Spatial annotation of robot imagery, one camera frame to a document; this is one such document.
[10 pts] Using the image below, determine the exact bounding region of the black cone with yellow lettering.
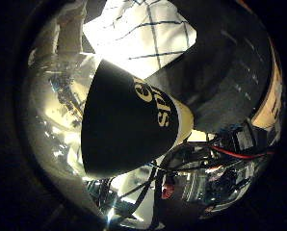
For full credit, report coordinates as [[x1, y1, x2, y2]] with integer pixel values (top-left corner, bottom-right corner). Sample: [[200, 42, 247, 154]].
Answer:
[[80, 59, 195, 179]]

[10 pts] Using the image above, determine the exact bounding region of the white cloth with dark grid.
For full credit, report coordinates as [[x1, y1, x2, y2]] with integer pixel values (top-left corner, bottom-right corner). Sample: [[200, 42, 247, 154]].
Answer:
[[83, 0, 197, 80]]

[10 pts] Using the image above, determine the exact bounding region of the dark grey topped table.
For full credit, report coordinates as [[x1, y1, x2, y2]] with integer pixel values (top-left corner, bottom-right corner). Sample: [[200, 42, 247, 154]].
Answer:
[[146, 0, 273, 133]]

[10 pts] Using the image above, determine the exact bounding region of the black cable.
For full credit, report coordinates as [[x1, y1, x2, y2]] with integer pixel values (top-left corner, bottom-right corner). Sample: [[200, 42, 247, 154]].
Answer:
[[116, 162, 164, 225]]

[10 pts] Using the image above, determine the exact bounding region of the red cable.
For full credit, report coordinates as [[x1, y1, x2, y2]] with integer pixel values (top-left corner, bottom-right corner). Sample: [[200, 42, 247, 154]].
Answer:
[[210, 143, 274, 161]]

